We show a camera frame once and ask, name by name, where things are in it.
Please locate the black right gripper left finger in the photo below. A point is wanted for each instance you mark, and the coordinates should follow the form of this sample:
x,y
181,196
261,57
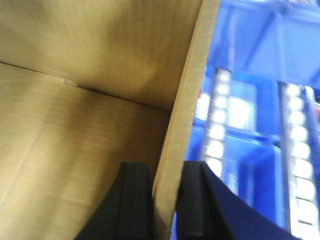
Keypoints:
x,y
126,212

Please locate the white roller track right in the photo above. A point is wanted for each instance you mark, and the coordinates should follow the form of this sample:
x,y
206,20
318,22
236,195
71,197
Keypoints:
x,y
300,155

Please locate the blue storage bin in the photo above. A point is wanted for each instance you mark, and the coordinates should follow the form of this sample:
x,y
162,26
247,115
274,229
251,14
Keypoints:
x,y
262,43

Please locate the brown cardboard carton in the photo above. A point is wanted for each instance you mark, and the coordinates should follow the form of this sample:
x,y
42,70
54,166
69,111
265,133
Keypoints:
x,y
86,85

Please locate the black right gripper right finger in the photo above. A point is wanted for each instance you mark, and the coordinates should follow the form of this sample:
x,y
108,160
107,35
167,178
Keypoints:
x,y
207,210

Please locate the white roller track left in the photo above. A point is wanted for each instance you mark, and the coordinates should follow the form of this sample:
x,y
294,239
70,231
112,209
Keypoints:
x,y
213,148

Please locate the white roller track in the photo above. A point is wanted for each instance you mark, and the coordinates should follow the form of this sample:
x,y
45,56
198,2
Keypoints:
x,y
213,148
300,155

